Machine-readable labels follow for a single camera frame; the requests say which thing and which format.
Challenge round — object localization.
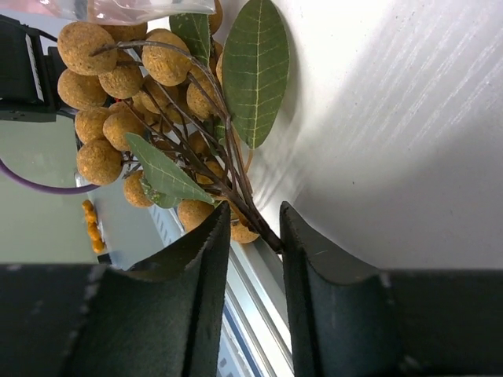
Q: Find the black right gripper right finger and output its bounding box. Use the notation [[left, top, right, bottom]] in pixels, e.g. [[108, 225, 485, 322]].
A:
[[280, 203, 502, 376]]

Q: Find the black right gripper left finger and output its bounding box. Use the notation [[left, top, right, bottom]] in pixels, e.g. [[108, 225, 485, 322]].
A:
[[1, 203, 230, 376]]

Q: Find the yellow longan bunch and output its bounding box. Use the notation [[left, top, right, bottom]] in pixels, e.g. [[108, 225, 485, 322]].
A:
[[57, 1, 290, 251]]

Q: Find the clear pink-dotted zip bag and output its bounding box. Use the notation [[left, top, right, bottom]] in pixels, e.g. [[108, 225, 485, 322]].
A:
[[31, 0, 216, 25]]

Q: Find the aluminium table rail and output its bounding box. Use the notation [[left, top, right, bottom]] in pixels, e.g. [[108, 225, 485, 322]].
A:
[[149, 203, 296, 377]]

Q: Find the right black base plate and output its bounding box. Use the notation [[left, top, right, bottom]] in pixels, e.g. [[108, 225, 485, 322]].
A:
[[0, 14, 75, 123]]

